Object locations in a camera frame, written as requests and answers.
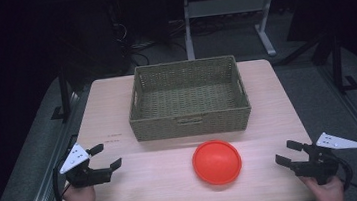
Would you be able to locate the grey metal desk frame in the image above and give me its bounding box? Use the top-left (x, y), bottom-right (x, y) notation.
top-left (180, 0), bottom-right (283, 66)

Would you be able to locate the bundle of floor cables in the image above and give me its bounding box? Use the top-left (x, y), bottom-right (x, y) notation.
top-left (111, 14), bottom-right (191, 71)

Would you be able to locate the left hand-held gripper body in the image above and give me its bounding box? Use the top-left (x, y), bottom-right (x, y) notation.
top-left (57, 139), bottom-right (114, 190)

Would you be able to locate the green woven basket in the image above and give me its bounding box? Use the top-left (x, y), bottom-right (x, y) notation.
top-left (123, 53), bottom-right (255, 144)

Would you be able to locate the orange plastic bowl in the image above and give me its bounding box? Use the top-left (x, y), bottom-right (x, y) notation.
top-left (190, 136), bottom-right (245, 188)

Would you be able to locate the black metal stand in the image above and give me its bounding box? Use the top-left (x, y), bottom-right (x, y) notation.
top-left (308, 30), bottom-right (357, 98)
top-left (44, 64), bottom-right (84, 125)

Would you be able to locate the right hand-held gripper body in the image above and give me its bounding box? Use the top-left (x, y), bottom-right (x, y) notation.
top-left (287, 128), bottom-right (357, 189)

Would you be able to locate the person's right hand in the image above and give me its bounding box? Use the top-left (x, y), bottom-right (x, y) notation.
top-left (299, 172), bottom-right (347, 201)

